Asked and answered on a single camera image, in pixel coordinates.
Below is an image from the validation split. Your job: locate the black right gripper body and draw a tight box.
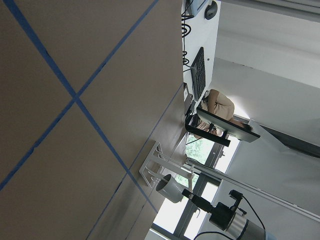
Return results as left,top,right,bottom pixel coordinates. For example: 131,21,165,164
192,190,243,231

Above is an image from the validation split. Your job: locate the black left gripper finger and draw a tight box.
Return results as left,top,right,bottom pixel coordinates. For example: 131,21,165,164
181,188,194,200

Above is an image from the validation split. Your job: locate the grey plastic cup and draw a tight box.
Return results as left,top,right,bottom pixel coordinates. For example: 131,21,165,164
156,174,185,203

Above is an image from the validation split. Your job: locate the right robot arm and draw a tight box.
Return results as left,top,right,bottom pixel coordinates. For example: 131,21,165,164
182,189,276,240

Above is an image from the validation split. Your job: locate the black monitor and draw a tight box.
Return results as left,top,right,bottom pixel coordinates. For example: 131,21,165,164
185,107,261,147

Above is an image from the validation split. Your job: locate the black keyboard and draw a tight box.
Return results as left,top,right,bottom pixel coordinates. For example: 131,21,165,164
190,47,206,101

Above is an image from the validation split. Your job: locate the black computer mouse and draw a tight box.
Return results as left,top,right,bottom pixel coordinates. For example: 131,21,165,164
204,0,218,20

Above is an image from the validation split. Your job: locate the white wire cup rack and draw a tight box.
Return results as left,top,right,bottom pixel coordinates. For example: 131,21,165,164
139,141,195,191

